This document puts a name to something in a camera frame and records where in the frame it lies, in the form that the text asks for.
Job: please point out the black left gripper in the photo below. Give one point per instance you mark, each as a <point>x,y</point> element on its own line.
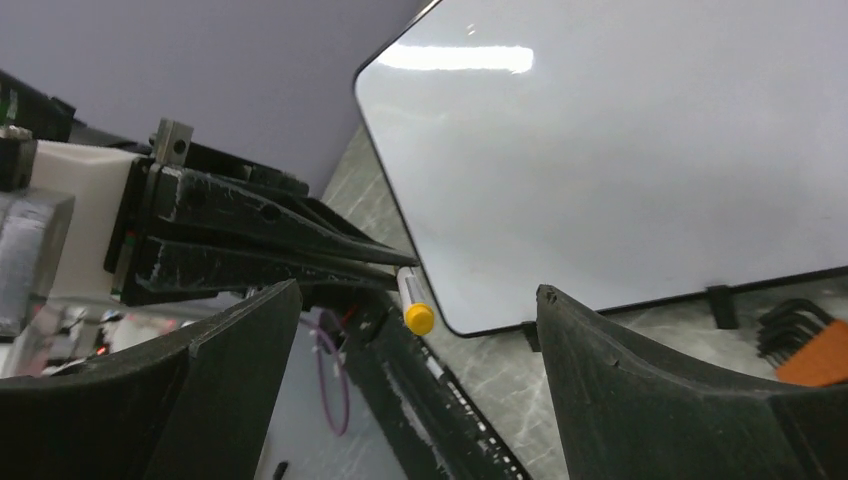
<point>195,222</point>

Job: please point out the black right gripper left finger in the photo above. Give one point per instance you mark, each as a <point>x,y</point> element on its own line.
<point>192,404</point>

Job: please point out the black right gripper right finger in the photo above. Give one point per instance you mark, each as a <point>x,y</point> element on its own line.
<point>629,407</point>

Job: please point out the yellow marker cap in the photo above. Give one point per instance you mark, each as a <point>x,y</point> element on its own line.
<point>419,318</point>

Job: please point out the white whiteboard black frame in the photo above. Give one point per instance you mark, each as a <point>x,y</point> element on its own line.
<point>622,151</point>

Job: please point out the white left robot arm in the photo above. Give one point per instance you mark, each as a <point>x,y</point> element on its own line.
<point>88,217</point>

